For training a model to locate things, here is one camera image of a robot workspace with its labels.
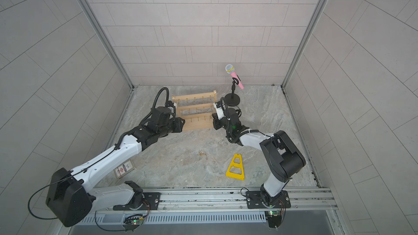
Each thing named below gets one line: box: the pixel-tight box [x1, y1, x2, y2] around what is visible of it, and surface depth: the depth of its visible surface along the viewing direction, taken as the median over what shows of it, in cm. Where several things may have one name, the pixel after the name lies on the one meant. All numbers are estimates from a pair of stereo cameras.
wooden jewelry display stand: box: [171, 90, 218, 132], surface depth 87 cm
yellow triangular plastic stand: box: [225, 153, 245, 181], surface depth 81 cm
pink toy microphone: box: [224, 63, 244, 90], surface depth 93 cm
